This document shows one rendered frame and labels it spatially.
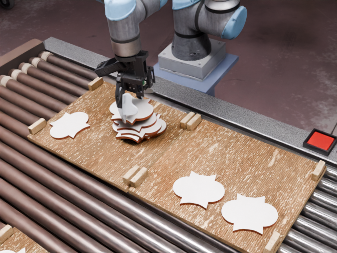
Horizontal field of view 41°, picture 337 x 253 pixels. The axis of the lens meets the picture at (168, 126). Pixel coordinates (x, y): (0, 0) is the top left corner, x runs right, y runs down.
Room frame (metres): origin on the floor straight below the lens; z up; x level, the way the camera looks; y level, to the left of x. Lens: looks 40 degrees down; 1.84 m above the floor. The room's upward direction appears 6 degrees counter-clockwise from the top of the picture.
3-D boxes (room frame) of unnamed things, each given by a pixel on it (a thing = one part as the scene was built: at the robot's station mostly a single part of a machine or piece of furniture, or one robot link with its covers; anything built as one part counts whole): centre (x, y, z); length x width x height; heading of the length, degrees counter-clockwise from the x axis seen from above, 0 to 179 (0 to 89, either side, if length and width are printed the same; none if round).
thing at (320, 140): (0.94, -0.43, 0.92); 0.06 x 0.06 x 0.01; 49
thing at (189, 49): (1.50, -0.12, 0.99); 0.15 x 0.15 x 0.10
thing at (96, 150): (1.10, 0.17, 0.93); 0.41 x 0.35 x 0.02; 50
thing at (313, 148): (0.94, -0.43, 0.92); 0.08 x 0.08 x 0.02; 49
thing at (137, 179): (0.85, 0.09, 0.95); 0.06 x 0.02 x 0.03; 140
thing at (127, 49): (1.04, 0.08, 1.26); 0.08 x 0.08 x 0.05
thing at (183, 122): (1.07, -0.06, 0.95); 0.06 x 0.02 x 0.03; 140
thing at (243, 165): (0.83, -0.14, 0.93); 0.41 x 0.35 x 0.02; 50
